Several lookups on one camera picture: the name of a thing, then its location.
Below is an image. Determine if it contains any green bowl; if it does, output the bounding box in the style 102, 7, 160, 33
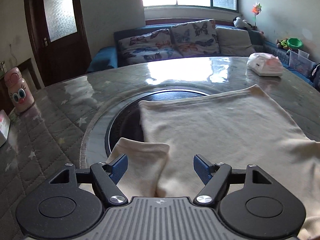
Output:
287, 37, 303, 50

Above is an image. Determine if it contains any white pink tissue pack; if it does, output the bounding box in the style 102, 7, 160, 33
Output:
247, 53, 285, 77

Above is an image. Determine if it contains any clear plastic storage box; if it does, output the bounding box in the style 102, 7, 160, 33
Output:
289, 50, 315, 77

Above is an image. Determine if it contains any plain beige cushion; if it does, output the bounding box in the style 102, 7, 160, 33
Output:
216, 27, 255, 56

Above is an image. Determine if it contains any black white plush toy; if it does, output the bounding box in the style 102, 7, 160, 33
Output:
233, 17, 252, 30

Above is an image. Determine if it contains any pink cartoon bottle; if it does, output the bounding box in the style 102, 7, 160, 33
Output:
4, 67, 34, 114

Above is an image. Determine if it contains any grey quilted table cover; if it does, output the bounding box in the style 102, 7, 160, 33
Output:
1, 56, 319, 239

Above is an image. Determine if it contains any white box on table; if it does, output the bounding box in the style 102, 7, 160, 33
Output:
0, 110, 10, 146

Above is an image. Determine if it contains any left butterfly cushion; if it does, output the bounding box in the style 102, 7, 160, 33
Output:
118, 29, 182, 64

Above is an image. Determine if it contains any cream beige garment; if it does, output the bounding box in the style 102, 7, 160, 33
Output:
109, 85, 319, 239

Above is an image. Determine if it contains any right butterfly cushion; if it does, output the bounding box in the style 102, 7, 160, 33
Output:
170, 19, 220, 57

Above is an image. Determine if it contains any colourful pinwheel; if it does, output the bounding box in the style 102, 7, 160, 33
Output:
252, 2, 262, 27

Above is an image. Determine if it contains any dark wooden door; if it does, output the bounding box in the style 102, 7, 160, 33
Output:
24, 0, 91, 86

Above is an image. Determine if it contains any butterfly cushion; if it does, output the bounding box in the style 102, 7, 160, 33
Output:
170, 19, 220, 57
118, 29, 182, 64

